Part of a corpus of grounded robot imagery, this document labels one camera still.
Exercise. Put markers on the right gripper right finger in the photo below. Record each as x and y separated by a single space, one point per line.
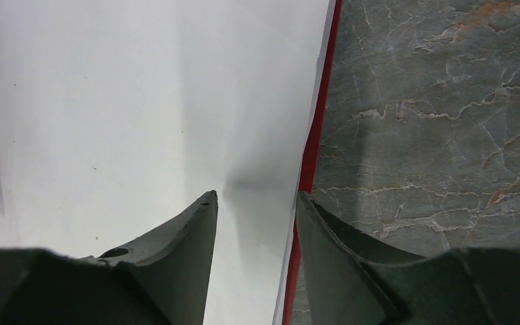
353 278

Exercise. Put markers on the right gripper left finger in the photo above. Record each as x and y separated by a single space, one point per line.
161 277

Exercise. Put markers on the red clip file folder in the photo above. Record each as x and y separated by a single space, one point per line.
310 157

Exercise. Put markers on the white paper sheet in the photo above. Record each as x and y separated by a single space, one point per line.
116 115

